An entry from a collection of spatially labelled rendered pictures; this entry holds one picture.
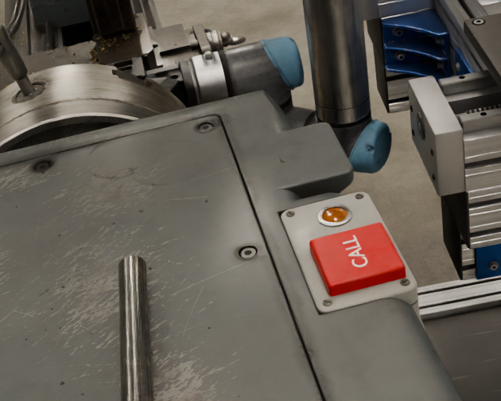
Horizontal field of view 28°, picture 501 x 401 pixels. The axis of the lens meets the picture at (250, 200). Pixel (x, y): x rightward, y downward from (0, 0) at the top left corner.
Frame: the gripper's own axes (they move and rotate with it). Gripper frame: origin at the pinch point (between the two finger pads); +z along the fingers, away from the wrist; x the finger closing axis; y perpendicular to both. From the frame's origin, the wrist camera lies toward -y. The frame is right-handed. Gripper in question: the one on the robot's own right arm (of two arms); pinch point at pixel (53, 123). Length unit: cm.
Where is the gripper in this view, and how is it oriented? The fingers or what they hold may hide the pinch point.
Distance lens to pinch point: 140.5
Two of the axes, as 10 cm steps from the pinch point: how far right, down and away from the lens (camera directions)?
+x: -1.6, -8.0, -5.8
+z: -9.7, 2.3, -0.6
